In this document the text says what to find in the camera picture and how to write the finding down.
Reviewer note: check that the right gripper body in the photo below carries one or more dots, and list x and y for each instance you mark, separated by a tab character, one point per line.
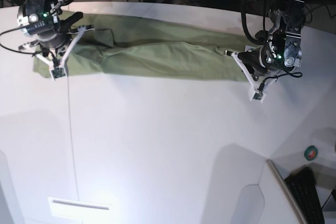
44	30

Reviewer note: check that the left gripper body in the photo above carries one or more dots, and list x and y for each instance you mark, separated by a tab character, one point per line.
258	62

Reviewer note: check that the green t-shirt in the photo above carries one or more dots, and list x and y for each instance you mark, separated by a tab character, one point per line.
136	46

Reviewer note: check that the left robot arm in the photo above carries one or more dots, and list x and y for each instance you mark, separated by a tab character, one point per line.
279	47

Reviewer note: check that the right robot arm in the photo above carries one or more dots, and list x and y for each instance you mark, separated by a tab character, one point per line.
39	7

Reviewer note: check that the green tape roll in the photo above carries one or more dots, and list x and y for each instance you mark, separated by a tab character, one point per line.
311	153

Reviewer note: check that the black keyboard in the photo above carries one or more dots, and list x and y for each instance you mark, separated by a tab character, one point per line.
302	186

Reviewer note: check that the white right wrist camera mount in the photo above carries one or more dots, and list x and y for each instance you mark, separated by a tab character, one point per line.
50	63

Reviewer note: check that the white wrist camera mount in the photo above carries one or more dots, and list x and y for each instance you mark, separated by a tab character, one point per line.
50	63
258	88

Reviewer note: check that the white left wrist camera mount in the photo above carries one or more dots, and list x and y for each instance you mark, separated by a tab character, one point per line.
258	88

